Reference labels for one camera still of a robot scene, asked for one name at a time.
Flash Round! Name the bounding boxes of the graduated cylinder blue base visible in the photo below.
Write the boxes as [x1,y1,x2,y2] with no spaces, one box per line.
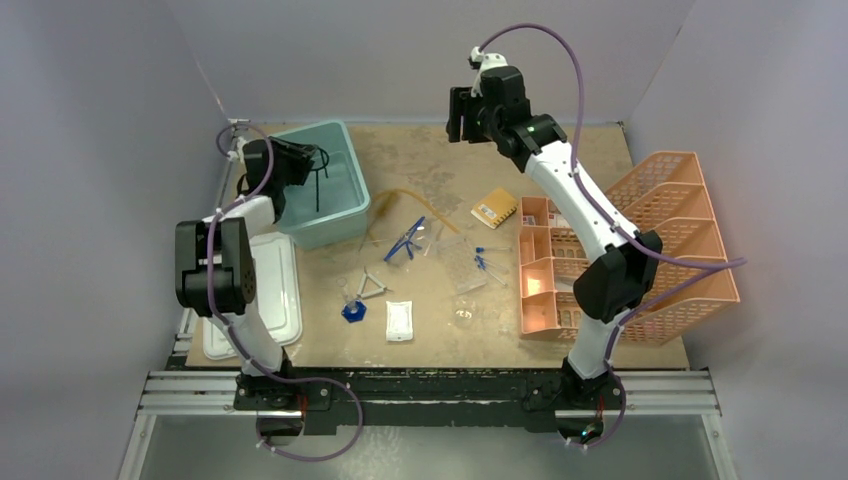
[336,278,367,323]

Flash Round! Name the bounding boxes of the clear petri dish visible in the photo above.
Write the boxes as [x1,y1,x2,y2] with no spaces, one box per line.
[452,296,478,329]

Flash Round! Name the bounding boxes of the black metal tripod ring stand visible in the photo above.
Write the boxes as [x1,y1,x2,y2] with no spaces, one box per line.
[311,145,330,213]

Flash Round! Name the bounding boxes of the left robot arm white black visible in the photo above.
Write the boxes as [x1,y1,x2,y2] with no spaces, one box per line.
[175,137,323,409]

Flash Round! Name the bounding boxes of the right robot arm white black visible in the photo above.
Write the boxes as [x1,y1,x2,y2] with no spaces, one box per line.
[446,61,662,407]

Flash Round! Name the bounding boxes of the teal plastic bin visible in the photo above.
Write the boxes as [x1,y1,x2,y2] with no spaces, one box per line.
[271,120,371,250]

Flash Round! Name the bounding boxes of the white plastic bin lid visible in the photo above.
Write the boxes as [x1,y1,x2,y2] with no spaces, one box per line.
[200,231,305,362]

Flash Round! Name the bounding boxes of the yellow spiral notebook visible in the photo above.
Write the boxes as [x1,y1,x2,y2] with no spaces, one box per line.
[470,187,519,229]

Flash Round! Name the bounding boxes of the tan rubber tubing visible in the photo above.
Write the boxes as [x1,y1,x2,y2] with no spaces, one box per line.
[365,188,462,250]

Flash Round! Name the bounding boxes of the blue capped pipette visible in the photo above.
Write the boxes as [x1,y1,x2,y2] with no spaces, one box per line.
[474,246,512,254]
[475,255,507,287]

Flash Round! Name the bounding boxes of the blue safety glasses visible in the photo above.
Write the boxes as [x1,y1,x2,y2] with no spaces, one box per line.
[383,216,431,263]

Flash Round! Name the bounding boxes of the clear plastic tube rack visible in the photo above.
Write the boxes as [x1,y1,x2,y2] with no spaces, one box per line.
[436,235,487,295]

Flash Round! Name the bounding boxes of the clay pipe triangle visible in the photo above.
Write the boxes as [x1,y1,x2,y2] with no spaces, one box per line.
[356,268,390,300]

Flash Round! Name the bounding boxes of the orange plastic file organizer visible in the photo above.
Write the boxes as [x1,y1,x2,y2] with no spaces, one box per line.
[518,144,740,345]

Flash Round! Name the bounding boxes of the white sachet packet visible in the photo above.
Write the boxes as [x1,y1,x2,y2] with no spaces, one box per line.
[386,301,414,342]

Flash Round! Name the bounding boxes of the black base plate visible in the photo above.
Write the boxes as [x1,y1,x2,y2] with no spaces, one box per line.
[233,366,624,440]

